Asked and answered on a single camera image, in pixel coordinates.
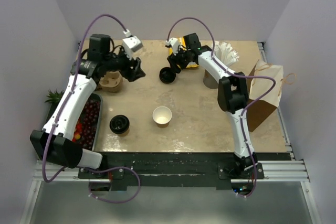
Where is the green fruit tray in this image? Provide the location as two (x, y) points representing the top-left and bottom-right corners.
(45, 90), (102, 151)

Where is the black plastic cup lid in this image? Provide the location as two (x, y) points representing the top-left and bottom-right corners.
(109, 115), (130, 134)

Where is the brown paper cup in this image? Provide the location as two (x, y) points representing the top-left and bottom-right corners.
(152, 106), (172, 127)
(118, 128), (130, 137)

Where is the small pineapple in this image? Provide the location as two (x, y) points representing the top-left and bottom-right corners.
(45, 90), (65, 104)

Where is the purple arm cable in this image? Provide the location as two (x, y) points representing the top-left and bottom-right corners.
(41, 14), (141, 203)
(167, 17), (277, 198)

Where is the purple grapes bunch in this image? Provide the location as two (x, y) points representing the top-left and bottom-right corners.
(74, 99), (100, 150)

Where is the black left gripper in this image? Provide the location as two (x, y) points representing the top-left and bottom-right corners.
(103, 46), (146, 82)

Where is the red strawberries cluster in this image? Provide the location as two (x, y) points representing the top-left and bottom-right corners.
(72, 121), (82, 142)

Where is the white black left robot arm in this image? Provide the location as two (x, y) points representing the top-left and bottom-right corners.
(30, 34), (145, 178)

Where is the aluminium frame rail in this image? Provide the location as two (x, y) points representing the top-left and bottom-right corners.
(234, 161), (322, 223)

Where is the yellow snack bag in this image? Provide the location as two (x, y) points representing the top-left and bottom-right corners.
(165, 33), (202, 73)

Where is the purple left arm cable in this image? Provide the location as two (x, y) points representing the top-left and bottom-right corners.
(41, 14), (141, 203)

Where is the grey straw holder cup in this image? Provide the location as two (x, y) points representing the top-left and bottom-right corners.
(203, 70), (218, 89)

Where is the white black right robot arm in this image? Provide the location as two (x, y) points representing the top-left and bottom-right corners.
(165, 33), (258, 178)

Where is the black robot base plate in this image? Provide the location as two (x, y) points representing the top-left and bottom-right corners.
(78, 152), (265, 190)

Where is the cardboard cup carrier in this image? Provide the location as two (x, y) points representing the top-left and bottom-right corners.
(96, 71), (123, 93)

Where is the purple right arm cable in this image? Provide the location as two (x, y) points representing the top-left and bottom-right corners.
(167, 17), (277, 198)

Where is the brown paper bag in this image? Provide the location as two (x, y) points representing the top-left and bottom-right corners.
(246, 60), (297, 132)

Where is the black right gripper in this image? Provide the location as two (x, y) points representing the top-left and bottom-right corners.
(167, 45), (191, 74)

